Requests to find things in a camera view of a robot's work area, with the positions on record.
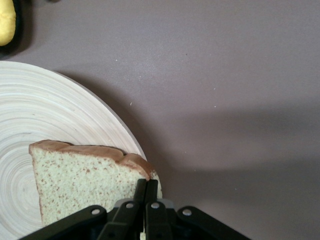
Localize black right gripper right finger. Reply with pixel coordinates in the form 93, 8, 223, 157
144, 179, 176, 240

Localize yellow quilted oven mitt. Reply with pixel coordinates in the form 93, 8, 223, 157
0, 0, 24, 55

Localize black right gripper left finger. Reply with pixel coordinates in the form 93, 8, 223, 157
96, 178, 148, 240

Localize round wooden plate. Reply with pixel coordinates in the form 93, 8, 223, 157
0, 60, 148, 240

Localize slice of bread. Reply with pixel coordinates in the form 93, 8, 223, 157
28, 139, 164, 226

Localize brown table cover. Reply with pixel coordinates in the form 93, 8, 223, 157
0, 0, 320, 240

